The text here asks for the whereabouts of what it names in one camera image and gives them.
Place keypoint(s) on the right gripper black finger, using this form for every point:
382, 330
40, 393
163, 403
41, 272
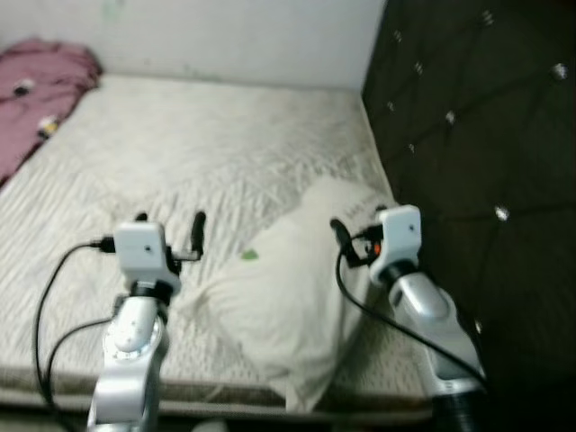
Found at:
342, 236

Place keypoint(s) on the white pillow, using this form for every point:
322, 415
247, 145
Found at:
288, 297

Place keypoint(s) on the white quilted mattress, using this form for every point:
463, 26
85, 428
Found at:
180, 144

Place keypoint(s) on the pink printed blanket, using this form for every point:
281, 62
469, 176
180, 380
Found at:
36, 90

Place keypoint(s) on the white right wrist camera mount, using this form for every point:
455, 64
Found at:
396, 236

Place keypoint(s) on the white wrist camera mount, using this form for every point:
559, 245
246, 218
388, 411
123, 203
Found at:
144, 247
396, 236

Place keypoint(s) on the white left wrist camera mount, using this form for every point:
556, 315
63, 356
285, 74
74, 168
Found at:
144, 247

